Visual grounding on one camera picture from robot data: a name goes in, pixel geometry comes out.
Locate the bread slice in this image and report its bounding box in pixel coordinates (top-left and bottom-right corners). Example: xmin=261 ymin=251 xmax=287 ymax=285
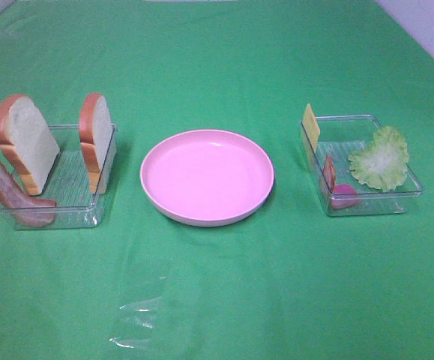
xmin=0 ymin=94 xmax=60 ymax=196
xmin=79 ymin=93 xmax=113 ymax=194

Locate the bacon strip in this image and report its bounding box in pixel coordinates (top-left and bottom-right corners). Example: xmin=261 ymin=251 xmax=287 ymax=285
xmin=321 ymin=154 xmax=359 ymax=210
xmin=0 ymin=161 xmax=57 ymax=228

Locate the green lettuce leaf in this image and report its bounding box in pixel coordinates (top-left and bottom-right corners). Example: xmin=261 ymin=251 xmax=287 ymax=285
xmin=349 ymin=126 xmax=410 ymax=192

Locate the pink round plate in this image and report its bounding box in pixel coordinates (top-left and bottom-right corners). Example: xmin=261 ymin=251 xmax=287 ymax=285
xmin=140 ymin=129 xmax=274 ymax=227

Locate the yellow cheese slice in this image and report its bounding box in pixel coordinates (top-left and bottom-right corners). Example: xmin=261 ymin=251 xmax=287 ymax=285
xmin=302 ymin=103 xmax=320 ymax=153

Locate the green tablecloth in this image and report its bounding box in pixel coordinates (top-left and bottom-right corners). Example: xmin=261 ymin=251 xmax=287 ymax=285
xmin=0 ymin=1 xmax=434 ymax=359

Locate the right clear plastic tray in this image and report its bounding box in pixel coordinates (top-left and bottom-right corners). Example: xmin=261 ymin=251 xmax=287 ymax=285
xmin=300 ymin=115 xmax=423 ymax=217

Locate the clear plastic tray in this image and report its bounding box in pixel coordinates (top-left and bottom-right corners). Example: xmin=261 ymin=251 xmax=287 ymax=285
xmin=300 ymin=115 xmax=423 ymax=217
xmin=0 ymin=124 xmax=117 ymax=230

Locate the left clear plastic tray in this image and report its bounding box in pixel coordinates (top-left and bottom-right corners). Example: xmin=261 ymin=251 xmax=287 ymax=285
xmin=0 ymin=124 xmax=117 ymax=230

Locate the clear tape patch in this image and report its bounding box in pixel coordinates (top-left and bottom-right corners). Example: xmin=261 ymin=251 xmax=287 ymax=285
xmin=109 ymin=259 xmax=172 ymax=359

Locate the leaning bread slice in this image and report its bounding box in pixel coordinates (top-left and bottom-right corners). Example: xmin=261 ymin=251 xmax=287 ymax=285
xmin=0 ymin=94 xmax=60 ymax=196

